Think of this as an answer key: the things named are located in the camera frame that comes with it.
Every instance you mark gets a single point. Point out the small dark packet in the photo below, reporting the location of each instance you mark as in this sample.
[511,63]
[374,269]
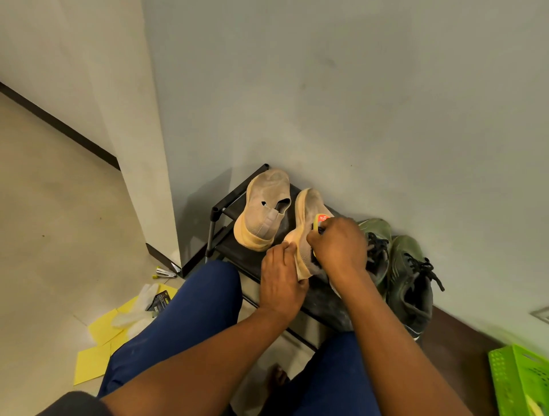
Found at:
[158,302]

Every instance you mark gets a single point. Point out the green plastic basket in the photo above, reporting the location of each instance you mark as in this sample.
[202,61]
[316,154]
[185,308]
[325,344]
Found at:
[510,377]

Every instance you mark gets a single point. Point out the black metal shoe rack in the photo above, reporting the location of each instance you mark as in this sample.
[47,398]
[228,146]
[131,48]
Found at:
[248,257]

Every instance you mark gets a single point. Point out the green sneaker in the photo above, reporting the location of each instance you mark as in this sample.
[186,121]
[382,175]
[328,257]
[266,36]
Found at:
[379,240]
[409,283]

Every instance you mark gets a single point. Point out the person's left hand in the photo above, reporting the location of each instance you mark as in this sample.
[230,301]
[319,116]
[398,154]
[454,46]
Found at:
[279,287]

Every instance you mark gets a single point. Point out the person's right hand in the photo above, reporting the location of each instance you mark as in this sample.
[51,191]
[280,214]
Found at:
[339,248]

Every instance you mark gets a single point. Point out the person's right forearm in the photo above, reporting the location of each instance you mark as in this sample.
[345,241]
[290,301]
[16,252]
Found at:
[399,351]

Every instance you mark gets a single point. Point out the person's right foot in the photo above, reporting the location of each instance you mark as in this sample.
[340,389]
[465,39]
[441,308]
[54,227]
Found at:
[276,379]

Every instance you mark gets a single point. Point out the yellow-edged shoe shine sponge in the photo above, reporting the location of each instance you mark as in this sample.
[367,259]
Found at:
[319,220]

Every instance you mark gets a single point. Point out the yellow sticky note pad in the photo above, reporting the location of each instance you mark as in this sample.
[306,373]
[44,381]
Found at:
[534,405]

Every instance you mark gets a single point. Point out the dark skirting strip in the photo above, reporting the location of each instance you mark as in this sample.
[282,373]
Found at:
[55,124]
[163,259]

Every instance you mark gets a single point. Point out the beige suede shoe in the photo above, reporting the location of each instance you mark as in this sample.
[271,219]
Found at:
[306,210]
[261,214]

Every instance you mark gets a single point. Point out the white wall socket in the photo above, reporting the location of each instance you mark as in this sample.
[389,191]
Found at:
[541,315]

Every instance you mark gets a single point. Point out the dark blue trousers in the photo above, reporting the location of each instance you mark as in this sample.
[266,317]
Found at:
[193,308]

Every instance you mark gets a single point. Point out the dark brown low bench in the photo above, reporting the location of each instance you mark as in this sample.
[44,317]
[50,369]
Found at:
[463,355]

